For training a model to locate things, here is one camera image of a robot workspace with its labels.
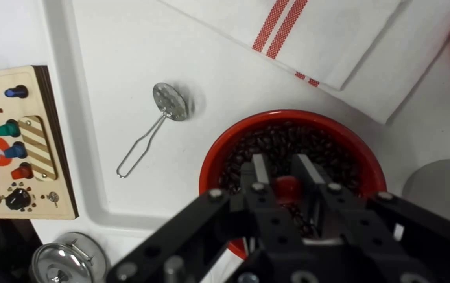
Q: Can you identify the large white tray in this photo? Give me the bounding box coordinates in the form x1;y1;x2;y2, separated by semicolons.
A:
42;0;450;233

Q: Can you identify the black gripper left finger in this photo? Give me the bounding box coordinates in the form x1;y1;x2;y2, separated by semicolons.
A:
106;153;306;283

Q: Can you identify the red bowl of coffee beans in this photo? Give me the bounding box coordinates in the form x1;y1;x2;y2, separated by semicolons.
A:
199;109;389;261

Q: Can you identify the white towel with red stripes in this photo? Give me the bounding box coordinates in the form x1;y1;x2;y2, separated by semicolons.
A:
160;0;450;126

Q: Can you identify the wooden busy board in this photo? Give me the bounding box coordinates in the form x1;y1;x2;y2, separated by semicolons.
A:
0;65;81;222

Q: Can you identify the metal spoon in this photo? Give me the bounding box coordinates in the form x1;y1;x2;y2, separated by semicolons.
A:
116;82;193;179

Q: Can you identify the white mug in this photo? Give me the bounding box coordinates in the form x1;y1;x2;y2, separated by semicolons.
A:
402;157;450;233

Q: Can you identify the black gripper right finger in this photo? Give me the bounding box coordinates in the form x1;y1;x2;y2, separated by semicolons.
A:
290;153;450;283

